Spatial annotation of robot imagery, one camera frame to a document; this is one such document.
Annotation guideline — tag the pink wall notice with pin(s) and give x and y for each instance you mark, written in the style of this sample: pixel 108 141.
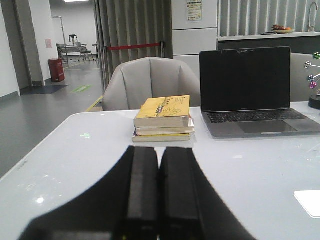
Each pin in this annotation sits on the pink wall notice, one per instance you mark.
pixel 48 43

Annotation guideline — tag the red barrier belt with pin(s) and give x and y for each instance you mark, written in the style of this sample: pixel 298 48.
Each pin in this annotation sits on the red barrier belt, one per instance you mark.
pixel 131 47

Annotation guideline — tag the red trash bin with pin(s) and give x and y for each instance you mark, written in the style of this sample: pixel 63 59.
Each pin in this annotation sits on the red trash bin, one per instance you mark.
pixel 56 70

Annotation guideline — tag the metal faucet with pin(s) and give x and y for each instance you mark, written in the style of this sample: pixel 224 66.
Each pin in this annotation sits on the metal faucet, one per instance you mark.
pixel 312 15

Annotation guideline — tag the fruit bowl on counter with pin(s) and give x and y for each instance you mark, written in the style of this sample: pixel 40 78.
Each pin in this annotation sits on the fruit bowl on counter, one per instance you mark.
pixel 280 29

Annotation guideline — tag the metal rack trolley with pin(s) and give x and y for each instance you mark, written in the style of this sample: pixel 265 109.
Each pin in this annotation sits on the metal rack trolley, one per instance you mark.
pixel 76 48

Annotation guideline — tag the colourful ferris wheel ornament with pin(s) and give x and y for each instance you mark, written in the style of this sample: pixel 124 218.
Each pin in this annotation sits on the colourful ferris wheel ornament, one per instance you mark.
pixel 314 100

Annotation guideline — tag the green yellow wall poster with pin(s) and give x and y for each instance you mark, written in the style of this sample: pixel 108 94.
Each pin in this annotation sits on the green yellow wall poster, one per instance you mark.
pixel 194 10

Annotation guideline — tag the white refrigerator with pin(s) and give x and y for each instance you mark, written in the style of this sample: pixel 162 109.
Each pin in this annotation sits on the white refrigerator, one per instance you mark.
pixel 189 38

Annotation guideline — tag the grey left armchair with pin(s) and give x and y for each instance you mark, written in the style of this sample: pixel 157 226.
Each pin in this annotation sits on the grey left armchair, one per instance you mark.
pixel 133 82

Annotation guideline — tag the yellow-edged bottom book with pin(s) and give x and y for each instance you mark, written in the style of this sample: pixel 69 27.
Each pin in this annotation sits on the yellow-edged bottom book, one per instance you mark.
pixel 161 138

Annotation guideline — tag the grey open laptop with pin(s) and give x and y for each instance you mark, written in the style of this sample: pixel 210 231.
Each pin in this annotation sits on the grey open laptop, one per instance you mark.
pixel 247 92

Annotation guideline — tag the yellow top book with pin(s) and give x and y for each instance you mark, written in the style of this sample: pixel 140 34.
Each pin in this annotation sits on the yellow top book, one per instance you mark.
pixel 164 112

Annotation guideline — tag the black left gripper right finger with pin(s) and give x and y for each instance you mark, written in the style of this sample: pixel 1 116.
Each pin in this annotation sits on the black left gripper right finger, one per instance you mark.
pixel 189 207

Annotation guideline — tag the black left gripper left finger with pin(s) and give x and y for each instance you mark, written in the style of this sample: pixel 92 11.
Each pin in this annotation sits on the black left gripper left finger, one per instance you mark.
pixel 122 205

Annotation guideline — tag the dark kitchen counter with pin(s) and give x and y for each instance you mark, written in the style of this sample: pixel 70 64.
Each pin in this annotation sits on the dark kitchen counter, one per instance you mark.
pixel 299 42

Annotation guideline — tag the white middle book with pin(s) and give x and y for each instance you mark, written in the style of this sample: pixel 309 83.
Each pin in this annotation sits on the white middle book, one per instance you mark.
pixel 147 131

